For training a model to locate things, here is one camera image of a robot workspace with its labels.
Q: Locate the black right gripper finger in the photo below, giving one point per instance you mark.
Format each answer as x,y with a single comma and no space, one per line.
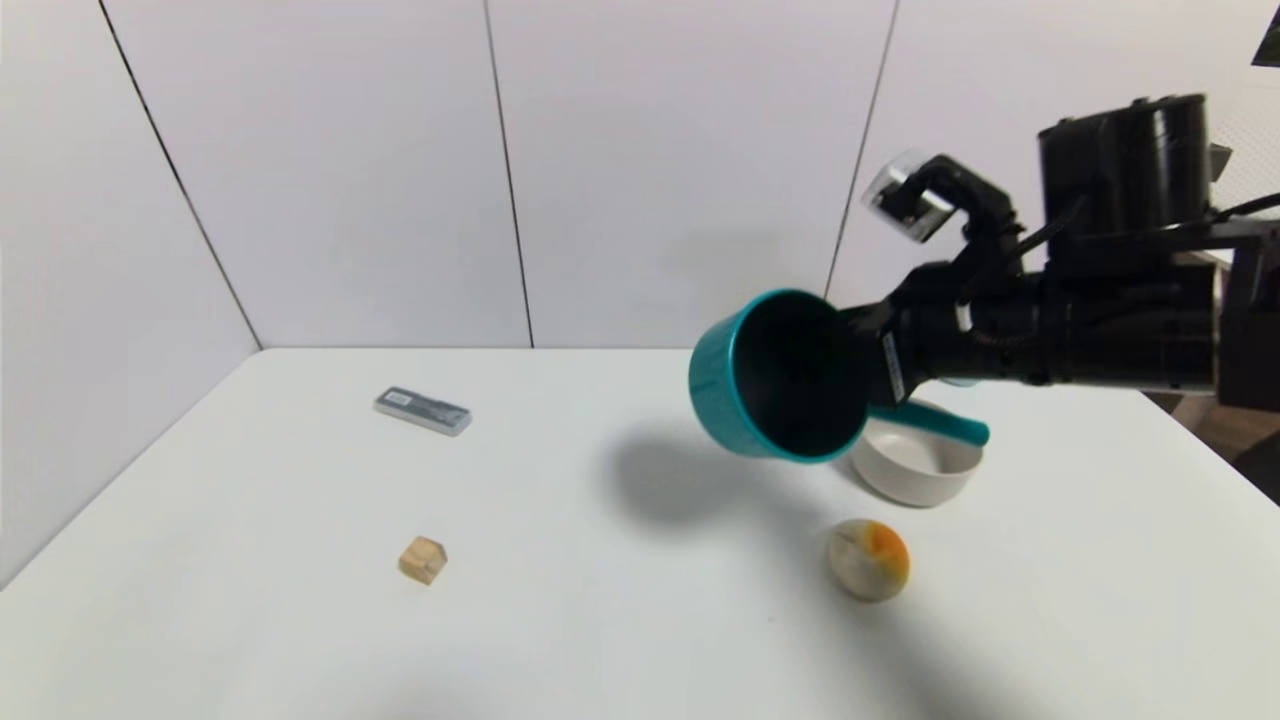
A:
866,318

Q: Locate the black right gripper finger with label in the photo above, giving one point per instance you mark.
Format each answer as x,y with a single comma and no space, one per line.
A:
892,370

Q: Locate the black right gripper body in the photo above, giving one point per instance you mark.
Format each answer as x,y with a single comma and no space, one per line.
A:
925,320

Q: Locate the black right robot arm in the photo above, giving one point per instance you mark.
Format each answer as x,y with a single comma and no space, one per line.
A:
1100,330

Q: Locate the beige round bowl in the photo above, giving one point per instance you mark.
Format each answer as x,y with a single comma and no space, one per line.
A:
915,482

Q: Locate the dark object on floor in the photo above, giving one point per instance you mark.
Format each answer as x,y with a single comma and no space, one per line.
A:
1265,470

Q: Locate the white and orange peach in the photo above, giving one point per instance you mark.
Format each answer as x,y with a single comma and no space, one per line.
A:
868,575

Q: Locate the grey rectangular case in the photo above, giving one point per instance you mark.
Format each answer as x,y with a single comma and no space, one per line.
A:
422,412

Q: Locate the small wooden cube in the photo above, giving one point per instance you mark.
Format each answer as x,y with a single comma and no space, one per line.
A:
422,560

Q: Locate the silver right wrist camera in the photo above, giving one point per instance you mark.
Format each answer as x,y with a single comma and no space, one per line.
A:
900,200

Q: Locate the small black wall bracket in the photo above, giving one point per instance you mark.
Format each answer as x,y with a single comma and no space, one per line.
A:
1220,162

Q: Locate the dark wall-mounted object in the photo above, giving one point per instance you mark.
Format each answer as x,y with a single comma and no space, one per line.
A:
1270,50

